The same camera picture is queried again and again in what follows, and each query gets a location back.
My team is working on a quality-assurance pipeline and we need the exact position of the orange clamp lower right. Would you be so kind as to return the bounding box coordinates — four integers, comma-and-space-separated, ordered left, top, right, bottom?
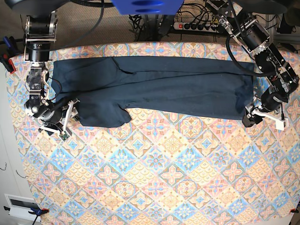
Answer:
290, 209, 299, 214

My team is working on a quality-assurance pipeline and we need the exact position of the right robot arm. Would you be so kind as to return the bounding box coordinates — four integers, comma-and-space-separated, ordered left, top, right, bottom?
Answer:
24, 11, 79, 141

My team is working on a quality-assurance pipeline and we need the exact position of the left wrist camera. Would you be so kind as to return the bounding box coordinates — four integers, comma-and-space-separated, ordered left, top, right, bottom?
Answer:
275, 119, 289, 131

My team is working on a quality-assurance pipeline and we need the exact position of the blue clamp lower left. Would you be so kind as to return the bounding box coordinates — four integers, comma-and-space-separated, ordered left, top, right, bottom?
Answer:
3, 206, 49, 225

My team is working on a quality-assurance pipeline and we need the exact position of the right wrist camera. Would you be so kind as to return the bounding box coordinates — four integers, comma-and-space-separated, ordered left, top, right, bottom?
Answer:
59, 131, 70, 141

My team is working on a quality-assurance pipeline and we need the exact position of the white floor vent box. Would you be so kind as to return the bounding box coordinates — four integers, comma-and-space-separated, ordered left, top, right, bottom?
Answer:
4, 194, 38, 222

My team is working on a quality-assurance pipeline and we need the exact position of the dark blue t-shirt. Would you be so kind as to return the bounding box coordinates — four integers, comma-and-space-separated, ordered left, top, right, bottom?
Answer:
52, 56, 254, 128

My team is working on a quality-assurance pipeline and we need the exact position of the white power strip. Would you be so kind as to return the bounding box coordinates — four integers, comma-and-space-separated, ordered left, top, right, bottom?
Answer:
173, 22, 218, 32

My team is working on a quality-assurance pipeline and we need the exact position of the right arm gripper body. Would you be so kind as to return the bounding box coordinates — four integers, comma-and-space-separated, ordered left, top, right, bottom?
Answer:
28, 97, 80, 136

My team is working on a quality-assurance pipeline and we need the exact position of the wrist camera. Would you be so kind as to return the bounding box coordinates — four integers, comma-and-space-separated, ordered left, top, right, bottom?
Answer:
275, 119, 289, 131
59, 131, 70, 141

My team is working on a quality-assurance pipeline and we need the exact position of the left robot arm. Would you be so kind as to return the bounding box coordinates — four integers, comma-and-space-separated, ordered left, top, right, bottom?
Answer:
206, 0, 300, 130

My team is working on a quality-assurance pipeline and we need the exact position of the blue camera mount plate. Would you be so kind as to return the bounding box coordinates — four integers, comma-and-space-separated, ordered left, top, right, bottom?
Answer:
112, 0, 184, 15

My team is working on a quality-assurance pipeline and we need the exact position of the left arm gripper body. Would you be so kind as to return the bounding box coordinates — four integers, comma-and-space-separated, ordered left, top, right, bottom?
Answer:
242, 88, 288, 127

